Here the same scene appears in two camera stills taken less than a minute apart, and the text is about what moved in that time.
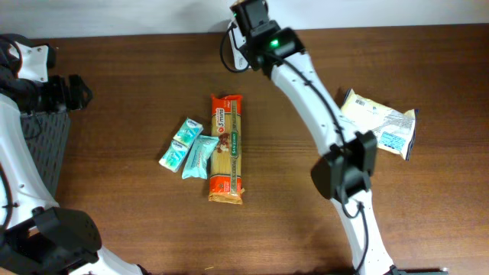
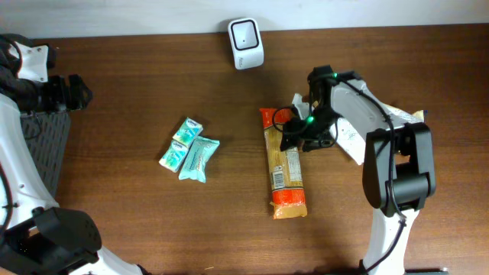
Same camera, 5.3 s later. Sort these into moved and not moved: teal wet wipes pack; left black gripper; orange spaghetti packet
Moved: orange spaghetti packet
Not moved: teal wet wipes pack; left black gripper
